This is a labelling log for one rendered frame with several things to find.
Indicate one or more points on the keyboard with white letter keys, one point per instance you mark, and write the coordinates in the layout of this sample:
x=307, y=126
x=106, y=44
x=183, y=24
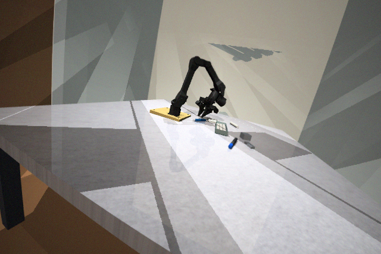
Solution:
x=221, y=128

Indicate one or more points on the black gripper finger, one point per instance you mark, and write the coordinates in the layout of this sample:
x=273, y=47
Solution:
x=201, y=110
x=206, y=112

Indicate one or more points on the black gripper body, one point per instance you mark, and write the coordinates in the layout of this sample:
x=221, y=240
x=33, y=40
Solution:
x=210, y=106

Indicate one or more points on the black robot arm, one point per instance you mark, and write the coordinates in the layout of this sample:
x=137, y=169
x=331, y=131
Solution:
x=181, y=97

